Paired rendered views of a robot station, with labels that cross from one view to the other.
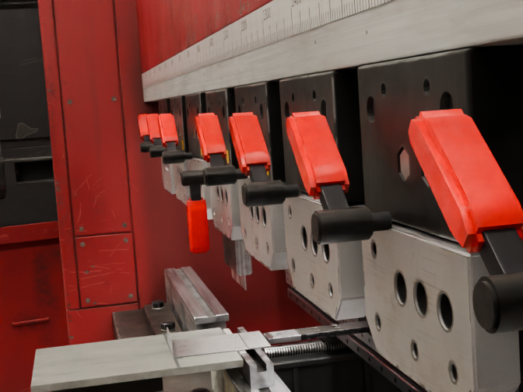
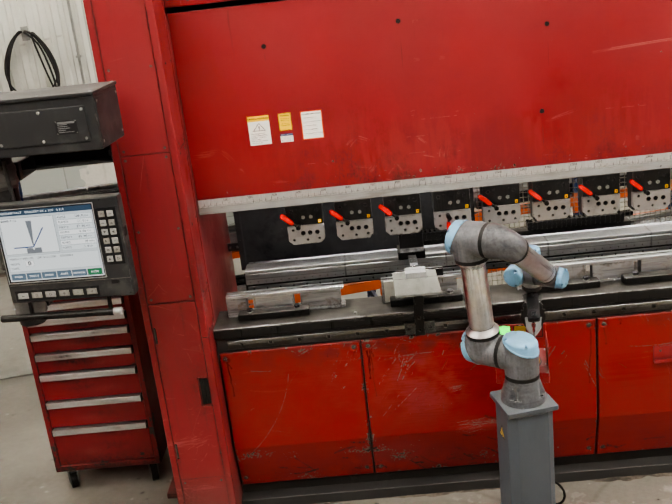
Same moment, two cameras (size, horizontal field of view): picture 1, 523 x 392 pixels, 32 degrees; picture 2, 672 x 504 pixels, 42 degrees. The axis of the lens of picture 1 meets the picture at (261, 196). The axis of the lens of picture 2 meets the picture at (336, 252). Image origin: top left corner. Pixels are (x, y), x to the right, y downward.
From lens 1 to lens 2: 369 cm
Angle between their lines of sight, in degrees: 75
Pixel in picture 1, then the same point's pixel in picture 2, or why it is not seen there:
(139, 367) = (432, 280)
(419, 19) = (605, 170)
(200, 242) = not seen: hidden behind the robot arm
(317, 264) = (557, 211)
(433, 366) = (608, 210)
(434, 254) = (610, 196)
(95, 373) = (434, 285)
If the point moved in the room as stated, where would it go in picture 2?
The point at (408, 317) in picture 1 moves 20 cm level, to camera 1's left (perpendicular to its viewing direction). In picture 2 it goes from (600, 206) to (604, 221)
